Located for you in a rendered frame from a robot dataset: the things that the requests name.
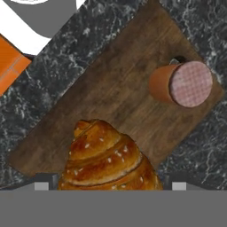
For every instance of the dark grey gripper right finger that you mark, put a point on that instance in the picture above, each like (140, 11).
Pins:
(177, 178)

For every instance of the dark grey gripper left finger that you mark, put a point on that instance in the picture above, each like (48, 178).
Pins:
(44, 178)

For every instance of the golden brown croissant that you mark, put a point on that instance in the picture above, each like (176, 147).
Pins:
(103, 156)

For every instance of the orange jam jar pink lid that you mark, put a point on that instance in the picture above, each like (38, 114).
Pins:
(189, 84)

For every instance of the brown wooden cutting board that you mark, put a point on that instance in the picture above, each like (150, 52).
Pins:
(118, 85)

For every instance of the orange cabinet front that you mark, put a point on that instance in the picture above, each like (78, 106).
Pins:
(10, 66)

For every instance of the white and grey rounded object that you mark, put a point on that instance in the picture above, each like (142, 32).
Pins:
(26, 20)

